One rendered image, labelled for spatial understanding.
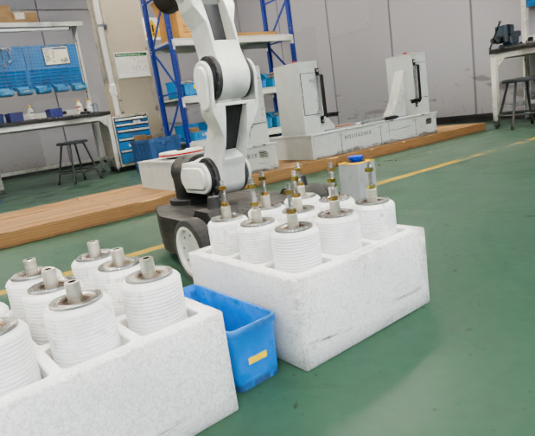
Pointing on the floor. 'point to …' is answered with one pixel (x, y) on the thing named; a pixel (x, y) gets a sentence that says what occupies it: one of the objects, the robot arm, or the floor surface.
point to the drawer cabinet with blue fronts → (127, 125)
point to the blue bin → (243, 336)
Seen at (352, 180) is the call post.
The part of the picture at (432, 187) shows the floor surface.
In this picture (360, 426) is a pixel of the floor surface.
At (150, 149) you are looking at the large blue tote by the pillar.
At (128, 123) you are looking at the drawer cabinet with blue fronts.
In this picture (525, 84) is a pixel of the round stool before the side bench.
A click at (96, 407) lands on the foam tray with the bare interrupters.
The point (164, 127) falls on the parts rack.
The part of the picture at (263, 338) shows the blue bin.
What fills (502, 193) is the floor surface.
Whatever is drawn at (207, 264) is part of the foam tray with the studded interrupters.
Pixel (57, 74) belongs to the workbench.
